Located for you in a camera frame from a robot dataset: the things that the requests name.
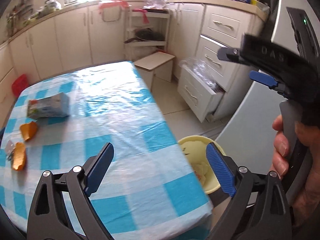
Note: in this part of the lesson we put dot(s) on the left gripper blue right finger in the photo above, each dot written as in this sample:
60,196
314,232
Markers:
238,183

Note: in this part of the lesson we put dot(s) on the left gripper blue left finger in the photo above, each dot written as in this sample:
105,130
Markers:
82,181

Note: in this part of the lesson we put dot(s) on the red trash bin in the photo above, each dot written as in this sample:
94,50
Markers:
19,85

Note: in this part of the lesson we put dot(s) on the person right hand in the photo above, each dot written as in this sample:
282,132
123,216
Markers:
296,161

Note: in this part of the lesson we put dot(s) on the white refrigerator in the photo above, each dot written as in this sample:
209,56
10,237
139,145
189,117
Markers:
248,136

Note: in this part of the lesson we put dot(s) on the yellow plastic basin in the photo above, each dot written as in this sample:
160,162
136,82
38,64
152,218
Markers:
194,148

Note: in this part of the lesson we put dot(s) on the orange peel large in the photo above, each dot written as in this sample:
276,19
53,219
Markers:
19,156

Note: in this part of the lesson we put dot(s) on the blue checkered tablecloth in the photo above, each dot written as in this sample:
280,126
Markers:
149,191

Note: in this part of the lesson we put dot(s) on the orange peel small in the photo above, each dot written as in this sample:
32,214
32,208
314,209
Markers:
28,130

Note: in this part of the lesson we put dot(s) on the milk carton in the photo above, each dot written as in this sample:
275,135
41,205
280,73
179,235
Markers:
56,106

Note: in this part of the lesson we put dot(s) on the silver pill blister pack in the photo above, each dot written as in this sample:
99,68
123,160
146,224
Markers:
9,150

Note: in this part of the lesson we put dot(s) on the white open drawer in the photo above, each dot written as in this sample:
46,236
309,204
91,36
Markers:
201,99

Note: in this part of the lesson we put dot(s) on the clear plastic bag in drawer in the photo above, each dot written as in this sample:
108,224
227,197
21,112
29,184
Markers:
201,70

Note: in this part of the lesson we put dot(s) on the small white wooden stool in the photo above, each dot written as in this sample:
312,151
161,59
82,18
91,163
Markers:
158,65

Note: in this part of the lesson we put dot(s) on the black frying pan on rack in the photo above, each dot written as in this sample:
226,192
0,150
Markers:
146,35

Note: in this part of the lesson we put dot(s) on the white shelf rack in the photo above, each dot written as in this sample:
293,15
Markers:
138,18

